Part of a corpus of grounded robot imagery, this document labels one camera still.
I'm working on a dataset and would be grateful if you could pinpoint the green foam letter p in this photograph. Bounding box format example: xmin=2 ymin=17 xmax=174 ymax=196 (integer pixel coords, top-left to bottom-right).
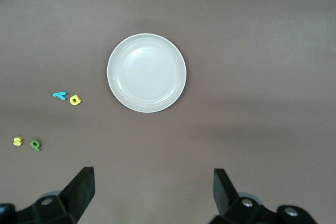
xmin=29 ymin=139 xmax=43 ymax=152

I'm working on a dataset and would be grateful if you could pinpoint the brown table cover sheet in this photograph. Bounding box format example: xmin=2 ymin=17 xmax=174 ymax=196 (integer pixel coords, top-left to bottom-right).
xmin=0 ymin=0 xmax=336 ymax=224

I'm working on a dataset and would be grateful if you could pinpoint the beige brown plate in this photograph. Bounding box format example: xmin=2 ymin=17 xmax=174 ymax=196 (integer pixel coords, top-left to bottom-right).
xmin=107 ymin=33 xmax=187 ymax=113

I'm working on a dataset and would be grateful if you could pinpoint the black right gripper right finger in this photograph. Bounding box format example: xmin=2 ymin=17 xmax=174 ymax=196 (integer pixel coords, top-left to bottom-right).
xmin=209 ymin=168 xmax=279 ymax=224

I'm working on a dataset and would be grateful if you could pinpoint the teal foam letter y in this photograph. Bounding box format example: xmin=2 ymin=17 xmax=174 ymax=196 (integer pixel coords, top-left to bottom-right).
xmin=52 ymin=91 xmax=68 ymax=101

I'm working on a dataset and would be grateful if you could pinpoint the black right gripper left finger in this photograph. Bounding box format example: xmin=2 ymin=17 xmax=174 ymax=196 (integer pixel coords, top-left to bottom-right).
xmin=18 ymin=166 xmax=96 ymax=224

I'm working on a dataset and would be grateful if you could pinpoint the yellow foam letter p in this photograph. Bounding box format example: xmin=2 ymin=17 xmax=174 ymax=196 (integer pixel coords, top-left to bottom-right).
xmin=69 ymin=94 xmax=82 ymax=106

